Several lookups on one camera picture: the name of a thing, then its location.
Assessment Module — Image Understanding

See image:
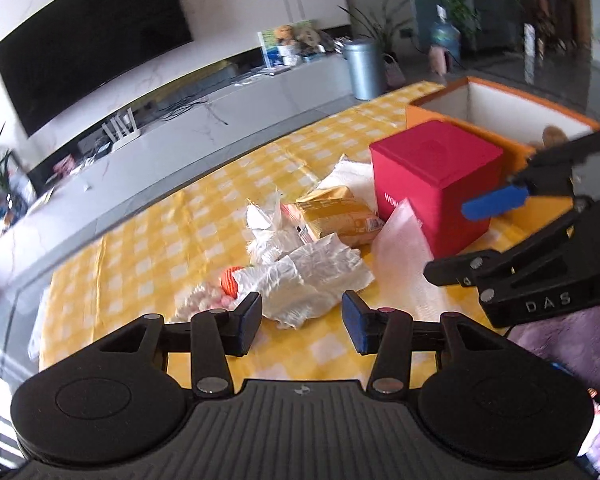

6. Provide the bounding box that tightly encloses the pink small basket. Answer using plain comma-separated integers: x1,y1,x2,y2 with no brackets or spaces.
382,53,406,89

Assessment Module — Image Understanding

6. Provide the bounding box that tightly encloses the silver pedal trash can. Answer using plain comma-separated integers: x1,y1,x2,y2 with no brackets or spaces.
341,39,387,101

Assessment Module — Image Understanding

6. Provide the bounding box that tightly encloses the leafy plant in glass vase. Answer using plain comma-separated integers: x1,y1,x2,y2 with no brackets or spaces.
0,125,36,216

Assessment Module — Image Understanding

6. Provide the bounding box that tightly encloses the white round towel pad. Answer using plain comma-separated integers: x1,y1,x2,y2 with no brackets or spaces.
316,155,377,212

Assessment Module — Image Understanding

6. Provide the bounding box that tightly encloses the black wall television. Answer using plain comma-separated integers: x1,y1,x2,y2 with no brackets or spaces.
0,0,193,136

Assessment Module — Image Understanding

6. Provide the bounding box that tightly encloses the blue water bottle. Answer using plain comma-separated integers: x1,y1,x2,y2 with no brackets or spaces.
430,4,460,62

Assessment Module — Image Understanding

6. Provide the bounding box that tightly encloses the clear cellophane white gift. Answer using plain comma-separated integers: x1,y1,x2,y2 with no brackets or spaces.
245,191,302,266

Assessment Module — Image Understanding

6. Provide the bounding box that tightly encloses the green potted plant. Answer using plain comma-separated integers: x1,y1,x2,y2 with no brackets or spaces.
338,0,413,58

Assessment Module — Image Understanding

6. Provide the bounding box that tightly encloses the yellow white checkered tablecloth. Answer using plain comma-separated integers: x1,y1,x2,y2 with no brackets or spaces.
28,79,577,391

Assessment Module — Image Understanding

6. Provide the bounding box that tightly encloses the white marble tv console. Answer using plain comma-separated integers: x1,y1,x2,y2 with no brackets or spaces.
0,55,353,292

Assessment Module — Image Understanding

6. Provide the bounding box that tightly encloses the white wifi router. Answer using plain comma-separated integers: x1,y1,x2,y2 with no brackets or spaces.
102,107,142,152

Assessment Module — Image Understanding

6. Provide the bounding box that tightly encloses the red cube box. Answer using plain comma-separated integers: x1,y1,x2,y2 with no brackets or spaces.
370,120,504,258

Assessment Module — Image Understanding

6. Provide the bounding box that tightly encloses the white crumpled tissue paper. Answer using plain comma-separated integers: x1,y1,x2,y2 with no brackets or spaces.
233,234,374,330

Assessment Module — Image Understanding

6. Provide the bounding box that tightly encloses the teddy bear with card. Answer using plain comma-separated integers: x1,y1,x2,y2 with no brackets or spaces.
258,21,336,70

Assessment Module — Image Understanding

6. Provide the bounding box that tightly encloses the pink white crochet pouch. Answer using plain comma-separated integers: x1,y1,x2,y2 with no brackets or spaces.
171,282,235,323

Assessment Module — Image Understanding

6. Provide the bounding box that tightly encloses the white foam sheet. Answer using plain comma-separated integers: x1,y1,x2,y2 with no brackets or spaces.
372,200,454,322

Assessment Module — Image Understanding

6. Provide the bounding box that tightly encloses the orange storage bin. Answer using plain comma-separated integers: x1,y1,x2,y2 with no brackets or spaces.
405,75,600,235

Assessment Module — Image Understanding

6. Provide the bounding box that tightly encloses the orange crochet strawberry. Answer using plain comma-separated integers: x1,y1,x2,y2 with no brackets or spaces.
219,266,242,299

